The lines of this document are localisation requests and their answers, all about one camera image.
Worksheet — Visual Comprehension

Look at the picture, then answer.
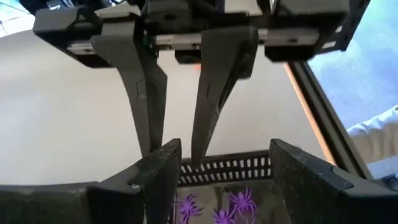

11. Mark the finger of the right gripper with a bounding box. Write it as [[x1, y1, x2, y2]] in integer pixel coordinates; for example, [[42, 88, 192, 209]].
[[91, 19, 169, 157], [190, 26, 259, 169]]

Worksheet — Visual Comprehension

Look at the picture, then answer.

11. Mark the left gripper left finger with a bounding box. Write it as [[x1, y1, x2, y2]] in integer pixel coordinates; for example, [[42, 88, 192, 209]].
[[0, 139, 183, 224]]

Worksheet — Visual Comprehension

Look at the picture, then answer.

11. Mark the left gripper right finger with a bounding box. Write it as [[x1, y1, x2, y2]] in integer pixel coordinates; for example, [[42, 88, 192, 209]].
[[269, 139, 398, 224]]

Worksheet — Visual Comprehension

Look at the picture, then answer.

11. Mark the purple plastic spider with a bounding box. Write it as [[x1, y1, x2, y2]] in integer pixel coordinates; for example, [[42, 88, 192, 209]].
[[228, 186, 258, 218], [213, 208, 238, 224], [175, 192, 203, 224]]

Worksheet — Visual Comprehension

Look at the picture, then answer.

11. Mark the black slotted plastic basket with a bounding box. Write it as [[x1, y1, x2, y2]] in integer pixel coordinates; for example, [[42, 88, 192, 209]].
[[172, 150, 282, 224]]

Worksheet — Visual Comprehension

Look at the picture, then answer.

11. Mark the grey table mat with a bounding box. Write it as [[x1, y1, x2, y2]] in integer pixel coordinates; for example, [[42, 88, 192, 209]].
[[0, 29, 336, 187]]

